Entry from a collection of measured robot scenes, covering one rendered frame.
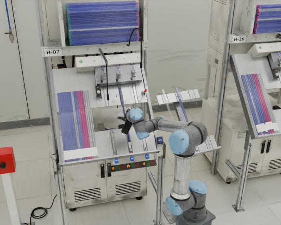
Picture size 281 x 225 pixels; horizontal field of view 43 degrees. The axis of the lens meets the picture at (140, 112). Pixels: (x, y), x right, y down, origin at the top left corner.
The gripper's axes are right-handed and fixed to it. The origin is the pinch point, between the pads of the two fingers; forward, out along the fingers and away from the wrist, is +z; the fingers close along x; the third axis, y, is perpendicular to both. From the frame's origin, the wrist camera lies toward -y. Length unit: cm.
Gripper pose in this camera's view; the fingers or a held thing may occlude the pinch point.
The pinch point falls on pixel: (125, 122)
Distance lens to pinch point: 244.9
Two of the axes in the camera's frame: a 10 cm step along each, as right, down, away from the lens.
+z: -2.2, 1.3, 9.7
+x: -9.0, -4.0, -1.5
